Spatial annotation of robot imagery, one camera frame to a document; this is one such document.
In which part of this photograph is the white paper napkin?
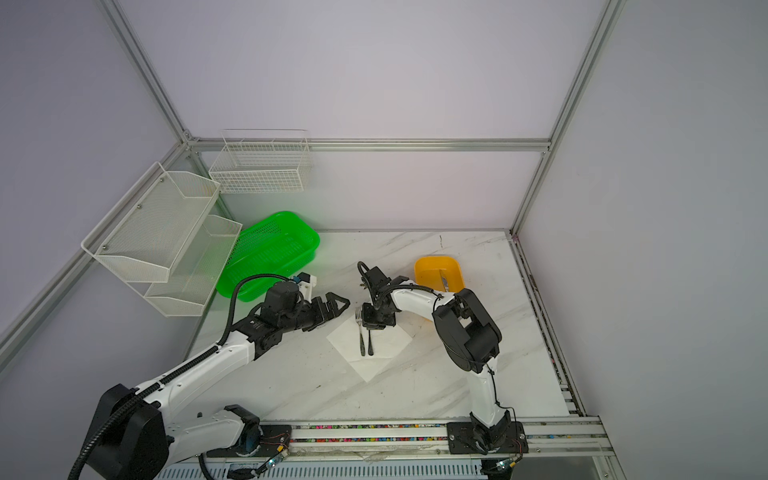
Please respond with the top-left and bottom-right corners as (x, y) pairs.
(326, 314), (412, 383)

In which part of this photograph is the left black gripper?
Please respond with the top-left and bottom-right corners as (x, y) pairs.
(281, 291), (349, 334)

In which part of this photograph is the green plastic basket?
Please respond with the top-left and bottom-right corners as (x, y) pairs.
(216, 211), (321, 298)

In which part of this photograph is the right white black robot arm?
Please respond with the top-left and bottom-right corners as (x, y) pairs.
(357, 261), (529, 479)

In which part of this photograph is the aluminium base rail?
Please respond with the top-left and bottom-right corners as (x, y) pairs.
(159, 416), (625, 479)

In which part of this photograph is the lower white mesh shelf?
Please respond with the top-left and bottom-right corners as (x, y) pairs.
(131, 215), (242, 317)

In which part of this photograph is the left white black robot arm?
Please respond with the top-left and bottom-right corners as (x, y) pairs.
(68, 273), (351, 479)

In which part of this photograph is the yellow plastic tray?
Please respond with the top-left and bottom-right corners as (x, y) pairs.
(414, 256), (465, 293)

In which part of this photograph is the silver fork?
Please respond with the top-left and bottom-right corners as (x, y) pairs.
(354, 307), (367, 357)

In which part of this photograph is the white wire wall basket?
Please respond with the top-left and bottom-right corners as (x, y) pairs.
(208, 129), (313, 194)

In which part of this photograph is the upper white mesh shelf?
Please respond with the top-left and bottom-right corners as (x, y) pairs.
(81, 163), (220, 283)

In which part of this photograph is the white mesh shelf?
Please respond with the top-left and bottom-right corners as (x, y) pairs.
(81, 163), (220, 283)
(131, 215), (242, 317)

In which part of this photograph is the silver knife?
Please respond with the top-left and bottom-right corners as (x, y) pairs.
(439, 269), (450, 291)

